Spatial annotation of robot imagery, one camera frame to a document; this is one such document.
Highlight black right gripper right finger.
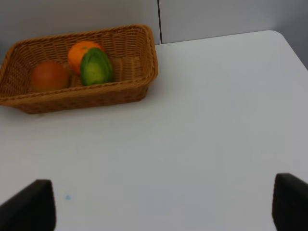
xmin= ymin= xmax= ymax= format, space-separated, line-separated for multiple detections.
xmin=272 ymin=173 xmax=308 ymax=231

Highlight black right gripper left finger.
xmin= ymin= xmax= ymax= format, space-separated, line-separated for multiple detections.
xmin=0 ymin=180 xmax=56 ymax=231

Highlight round red-orange bun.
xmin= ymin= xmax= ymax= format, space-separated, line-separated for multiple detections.
xmin=31 ymin=61 xmax=69 ymax=92

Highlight green avocado-like fruit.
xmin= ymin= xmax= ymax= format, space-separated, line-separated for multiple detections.
xmin=80 ymin=48 xmax=114 ymax=86

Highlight orange mandarin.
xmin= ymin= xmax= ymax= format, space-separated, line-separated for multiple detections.
xmin=67 ymin=41 xmax=105 ymax=75

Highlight light brown wicker basket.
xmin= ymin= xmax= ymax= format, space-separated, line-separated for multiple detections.
xmin=0 ymin=24 xmax=158 ymax=114

